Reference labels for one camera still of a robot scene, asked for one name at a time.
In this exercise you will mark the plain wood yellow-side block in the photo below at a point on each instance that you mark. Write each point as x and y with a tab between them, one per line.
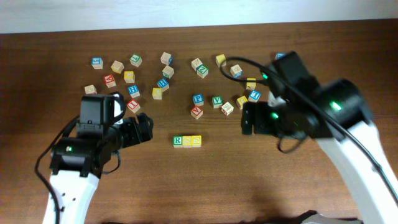
117	67

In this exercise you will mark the blue H block left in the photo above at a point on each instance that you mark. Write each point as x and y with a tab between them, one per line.
133	91

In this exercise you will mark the green Z block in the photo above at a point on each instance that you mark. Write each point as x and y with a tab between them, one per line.
202	71

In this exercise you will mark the wood block blue D front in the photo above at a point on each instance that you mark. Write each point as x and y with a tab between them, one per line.
236	71

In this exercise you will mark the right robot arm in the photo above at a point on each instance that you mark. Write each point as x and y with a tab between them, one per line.
338	118

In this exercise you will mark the green L block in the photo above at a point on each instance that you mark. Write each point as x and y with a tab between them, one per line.
136	60

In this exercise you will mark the red V block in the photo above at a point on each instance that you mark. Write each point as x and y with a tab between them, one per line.
196	112

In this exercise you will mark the blue P block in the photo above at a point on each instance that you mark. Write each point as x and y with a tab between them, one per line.
198	100

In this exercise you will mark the yellow G block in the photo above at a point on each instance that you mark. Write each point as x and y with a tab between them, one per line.
129	76

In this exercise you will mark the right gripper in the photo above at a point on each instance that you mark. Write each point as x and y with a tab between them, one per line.
251	115

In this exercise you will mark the blue block far left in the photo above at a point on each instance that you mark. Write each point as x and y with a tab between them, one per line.
97	63

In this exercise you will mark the white picture block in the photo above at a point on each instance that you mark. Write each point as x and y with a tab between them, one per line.
227	108

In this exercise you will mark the red A block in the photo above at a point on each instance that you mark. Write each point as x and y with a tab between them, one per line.
109	81

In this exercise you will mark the yellow S block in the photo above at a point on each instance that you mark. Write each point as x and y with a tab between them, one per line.
187	141

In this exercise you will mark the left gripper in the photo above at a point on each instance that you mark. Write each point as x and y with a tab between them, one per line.
136	136

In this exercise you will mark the yellow E block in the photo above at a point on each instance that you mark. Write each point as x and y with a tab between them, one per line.
241	101

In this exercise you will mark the green V block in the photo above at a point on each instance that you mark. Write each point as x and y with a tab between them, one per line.
217	101

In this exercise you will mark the blue X block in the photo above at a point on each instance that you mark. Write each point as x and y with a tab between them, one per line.
279	55

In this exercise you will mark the wood block blue D side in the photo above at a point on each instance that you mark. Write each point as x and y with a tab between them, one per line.
166	58

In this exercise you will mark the plain wood block top centre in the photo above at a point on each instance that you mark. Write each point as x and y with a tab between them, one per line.
196	63

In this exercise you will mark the green R block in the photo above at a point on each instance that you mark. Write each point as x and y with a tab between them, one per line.
178	141

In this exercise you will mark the yellow block top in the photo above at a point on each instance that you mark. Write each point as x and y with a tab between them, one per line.
220	60

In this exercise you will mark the red I block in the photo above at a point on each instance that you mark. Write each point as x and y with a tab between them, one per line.
133	105

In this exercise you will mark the blue h block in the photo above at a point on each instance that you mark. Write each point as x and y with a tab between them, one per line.
133	91
163	84

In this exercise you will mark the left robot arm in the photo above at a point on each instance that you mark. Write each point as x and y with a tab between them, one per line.
83	147

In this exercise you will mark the blue H block centre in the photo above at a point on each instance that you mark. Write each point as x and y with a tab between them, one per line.
163	84

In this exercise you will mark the wood block green side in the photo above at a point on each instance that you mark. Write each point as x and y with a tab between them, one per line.
168	72

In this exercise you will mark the blue I block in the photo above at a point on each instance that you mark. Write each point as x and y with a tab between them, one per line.
254	96

